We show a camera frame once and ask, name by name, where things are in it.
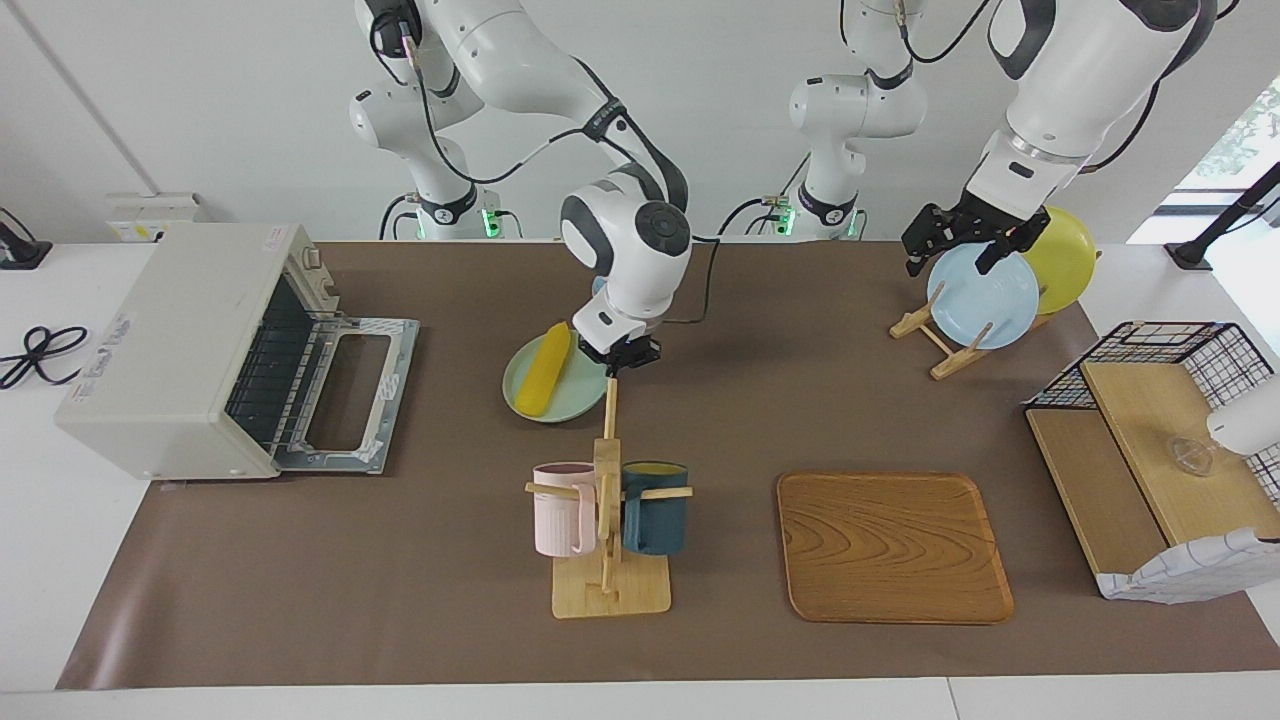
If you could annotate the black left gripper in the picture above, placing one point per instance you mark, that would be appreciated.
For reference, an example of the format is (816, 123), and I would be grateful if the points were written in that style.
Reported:
(972, 222)

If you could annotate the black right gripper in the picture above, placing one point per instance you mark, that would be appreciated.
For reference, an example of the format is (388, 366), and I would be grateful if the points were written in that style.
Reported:
(622, 354)

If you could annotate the pale green plate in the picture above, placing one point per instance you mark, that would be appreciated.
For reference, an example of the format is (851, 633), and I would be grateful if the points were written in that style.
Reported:
(580, 395)

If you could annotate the yellow corn cob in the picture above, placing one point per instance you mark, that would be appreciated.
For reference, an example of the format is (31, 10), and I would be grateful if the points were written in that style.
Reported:
(543, 370)

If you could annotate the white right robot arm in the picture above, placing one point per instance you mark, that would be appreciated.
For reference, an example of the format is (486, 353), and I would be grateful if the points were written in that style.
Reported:
(630, 260)

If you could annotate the white toaster oven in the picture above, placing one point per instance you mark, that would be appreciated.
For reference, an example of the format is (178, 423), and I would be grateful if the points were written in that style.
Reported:
(160, 350)

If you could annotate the light blue plate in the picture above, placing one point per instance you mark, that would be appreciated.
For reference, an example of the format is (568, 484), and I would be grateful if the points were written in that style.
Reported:
(980, 300)

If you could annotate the wooden plate rack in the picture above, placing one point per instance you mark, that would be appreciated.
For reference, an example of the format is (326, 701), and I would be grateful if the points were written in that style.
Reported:
(950, 362)

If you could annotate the yellow plate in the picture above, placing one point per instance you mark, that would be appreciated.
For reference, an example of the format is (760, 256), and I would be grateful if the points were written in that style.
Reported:
(1065, 255)

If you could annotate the pink mug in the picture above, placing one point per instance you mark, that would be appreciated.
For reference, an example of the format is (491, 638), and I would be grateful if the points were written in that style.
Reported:
(558, 515)

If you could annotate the dark blue mug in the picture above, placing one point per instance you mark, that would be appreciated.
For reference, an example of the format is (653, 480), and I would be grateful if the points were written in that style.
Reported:
(655, 520)

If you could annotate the wooden mug tree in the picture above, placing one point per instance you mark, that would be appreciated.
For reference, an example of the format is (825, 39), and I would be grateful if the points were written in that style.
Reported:
(608, 590)

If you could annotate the black angled stand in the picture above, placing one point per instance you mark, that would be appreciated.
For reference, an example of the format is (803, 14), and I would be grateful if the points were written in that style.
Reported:
(1195, 252)

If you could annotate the brown wooden tray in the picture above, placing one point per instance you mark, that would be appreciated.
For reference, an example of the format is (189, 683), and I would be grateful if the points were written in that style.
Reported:
(890, 545)

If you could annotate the brown table mat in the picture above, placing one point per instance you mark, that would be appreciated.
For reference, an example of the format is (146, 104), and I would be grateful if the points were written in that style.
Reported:
(450, 620)

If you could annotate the clear glass cup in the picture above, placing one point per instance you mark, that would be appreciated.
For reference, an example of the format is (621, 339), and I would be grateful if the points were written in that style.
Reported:
(1192, 457)

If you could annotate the white rounded device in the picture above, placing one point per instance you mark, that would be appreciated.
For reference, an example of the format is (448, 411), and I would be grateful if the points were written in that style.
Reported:
(1250, 418)

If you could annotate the white checkered cloth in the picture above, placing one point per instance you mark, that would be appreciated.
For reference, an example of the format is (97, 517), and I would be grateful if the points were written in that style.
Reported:
(1200, 570)

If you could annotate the small black stand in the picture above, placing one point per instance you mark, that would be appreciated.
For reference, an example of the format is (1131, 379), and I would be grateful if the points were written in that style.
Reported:
(20, 252)

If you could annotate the white wall socket box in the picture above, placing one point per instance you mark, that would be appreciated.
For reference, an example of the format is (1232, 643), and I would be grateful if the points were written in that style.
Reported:
(135, 225)

